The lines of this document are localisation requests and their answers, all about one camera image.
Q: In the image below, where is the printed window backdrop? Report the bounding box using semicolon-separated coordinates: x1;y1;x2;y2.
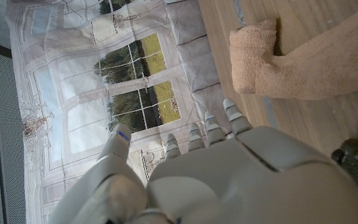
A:
4;0;239;224

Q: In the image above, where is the tan elastic arm wrap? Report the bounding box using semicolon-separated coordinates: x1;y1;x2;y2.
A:
228;1;358;101

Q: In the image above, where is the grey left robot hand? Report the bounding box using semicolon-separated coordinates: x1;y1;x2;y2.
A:
48;98;358;224

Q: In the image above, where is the small black clip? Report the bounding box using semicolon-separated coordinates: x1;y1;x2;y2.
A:
331;138;358;205

